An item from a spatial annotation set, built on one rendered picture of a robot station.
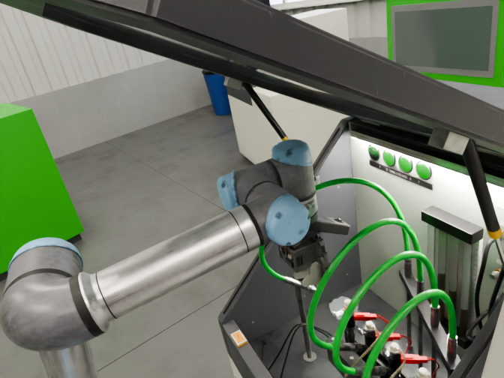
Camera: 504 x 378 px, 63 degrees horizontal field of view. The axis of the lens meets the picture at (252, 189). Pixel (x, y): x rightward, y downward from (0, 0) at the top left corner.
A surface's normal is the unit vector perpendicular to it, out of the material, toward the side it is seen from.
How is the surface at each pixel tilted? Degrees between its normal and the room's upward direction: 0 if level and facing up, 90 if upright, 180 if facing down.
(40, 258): 14
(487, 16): 90
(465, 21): 90
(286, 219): 90
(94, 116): 90
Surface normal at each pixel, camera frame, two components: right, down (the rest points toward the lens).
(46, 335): -0.01, 0.35
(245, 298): 0.44, 0.33
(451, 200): -0.88, 0.34
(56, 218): 0.68, 0.21
